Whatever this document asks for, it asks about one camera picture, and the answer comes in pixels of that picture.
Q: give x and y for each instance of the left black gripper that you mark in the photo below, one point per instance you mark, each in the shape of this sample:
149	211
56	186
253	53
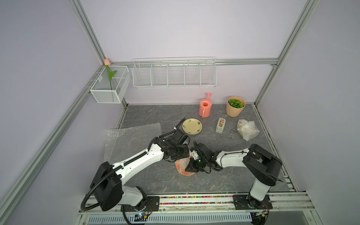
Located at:
185	153

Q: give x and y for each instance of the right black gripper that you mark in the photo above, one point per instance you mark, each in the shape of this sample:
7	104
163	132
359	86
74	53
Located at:
190	167

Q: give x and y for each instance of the cream beige plate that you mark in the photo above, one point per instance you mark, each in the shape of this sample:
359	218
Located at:
192	126

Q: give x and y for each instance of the bubble wrap sheet pile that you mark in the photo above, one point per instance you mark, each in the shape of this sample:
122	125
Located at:
124	143

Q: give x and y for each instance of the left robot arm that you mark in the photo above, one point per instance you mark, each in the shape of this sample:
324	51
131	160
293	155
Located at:
108	187

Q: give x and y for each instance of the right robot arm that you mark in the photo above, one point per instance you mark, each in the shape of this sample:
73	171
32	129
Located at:
261	163

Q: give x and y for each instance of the pink watering can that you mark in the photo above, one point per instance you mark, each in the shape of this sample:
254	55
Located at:
205	107

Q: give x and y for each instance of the potted green plant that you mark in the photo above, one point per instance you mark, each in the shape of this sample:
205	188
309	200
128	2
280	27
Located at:
235	106

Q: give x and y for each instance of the pink artificial tulip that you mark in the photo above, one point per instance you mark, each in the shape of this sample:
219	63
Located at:
110	73

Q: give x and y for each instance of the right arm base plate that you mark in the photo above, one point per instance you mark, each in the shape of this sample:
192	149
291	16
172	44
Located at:
247	202

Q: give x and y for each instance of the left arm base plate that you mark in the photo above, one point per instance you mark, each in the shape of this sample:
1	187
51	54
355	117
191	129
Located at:
148	204

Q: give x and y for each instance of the long white wire basket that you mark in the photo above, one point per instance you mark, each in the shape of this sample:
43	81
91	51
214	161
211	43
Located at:
174	72

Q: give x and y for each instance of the small white wire basket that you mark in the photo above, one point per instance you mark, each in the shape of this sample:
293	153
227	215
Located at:
101	88

